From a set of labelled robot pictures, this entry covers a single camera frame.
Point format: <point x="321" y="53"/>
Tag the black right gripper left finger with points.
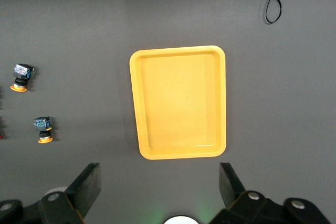
<point x="86" y="184"/>

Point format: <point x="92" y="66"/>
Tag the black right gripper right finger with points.
<point x="231" y="184"/>

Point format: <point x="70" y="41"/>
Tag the yellow push button switch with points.
<point x="23" y="71"/>
<point x="42" y="123"/>

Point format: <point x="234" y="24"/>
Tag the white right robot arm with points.
<point x="181" y="221"/>

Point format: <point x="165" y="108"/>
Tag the yellow plastic tray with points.
<point x="178" y="103"/>

